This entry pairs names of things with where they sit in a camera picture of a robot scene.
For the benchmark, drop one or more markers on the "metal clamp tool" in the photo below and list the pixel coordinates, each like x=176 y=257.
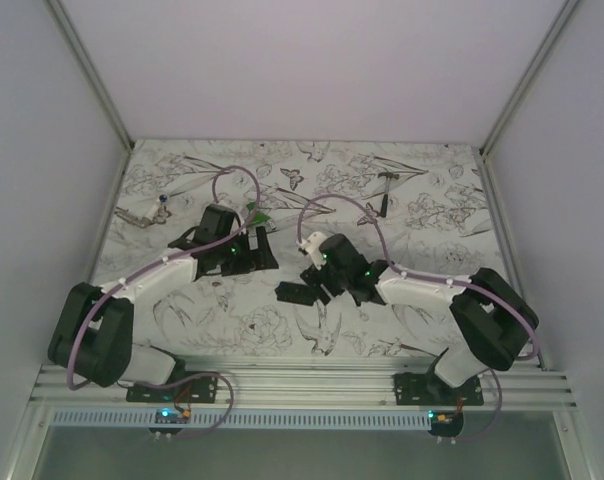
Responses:
x=155 y=215

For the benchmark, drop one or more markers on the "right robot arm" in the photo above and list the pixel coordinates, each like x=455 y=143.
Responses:
x=494 y=321

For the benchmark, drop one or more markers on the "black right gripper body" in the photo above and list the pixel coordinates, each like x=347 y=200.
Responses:
x=341 y=277

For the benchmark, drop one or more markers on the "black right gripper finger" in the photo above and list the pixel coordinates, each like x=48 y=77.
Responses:
x=318 y=290
x=332 y=280

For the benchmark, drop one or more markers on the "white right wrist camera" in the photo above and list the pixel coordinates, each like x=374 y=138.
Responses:
x=311 y=246

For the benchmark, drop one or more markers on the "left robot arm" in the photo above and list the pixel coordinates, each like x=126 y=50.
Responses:
x=94 y=335

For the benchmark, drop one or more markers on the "controller board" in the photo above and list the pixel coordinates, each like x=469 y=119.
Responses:
x=446 y=425
x=169 y=422

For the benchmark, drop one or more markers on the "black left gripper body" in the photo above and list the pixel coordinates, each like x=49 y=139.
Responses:
x=236 y=248

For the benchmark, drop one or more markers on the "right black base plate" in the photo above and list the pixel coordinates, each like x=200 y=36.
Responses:
x=413 y=389

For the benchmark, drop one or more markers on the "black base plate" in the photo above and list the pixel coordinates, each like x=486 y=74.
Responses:
x=413 y=389
x=184 y=387

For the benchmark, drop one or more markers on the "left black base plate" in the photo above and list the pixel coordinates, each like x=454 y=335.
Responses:
x=184 y=387

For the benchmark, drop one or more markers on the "grey slotted cable duct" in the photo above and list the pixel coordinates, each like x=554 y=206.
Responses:
x=263 y=419

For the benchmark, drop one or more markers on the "left controller board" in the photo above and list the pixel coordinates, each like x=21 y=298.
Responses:
x=169 y=422

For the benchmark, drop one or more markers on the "right controller board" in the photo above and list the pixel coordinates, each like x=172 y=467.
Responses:
x=446 y=425

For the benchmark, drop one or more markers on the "black fuse box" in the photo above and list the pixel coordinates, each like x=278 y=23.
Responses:
x=293 y=293

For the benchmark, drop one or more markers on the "small hammer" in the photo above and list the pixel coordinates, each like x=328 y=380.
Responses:
x=388 y=177

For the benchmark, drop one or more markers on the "green object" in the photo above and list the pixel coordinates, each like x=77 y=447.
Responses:
x=257 y=217

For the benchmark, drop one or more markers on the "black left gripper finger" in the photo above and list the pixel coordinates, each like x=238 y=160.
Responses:
x=263 y=255
x=239 y=262

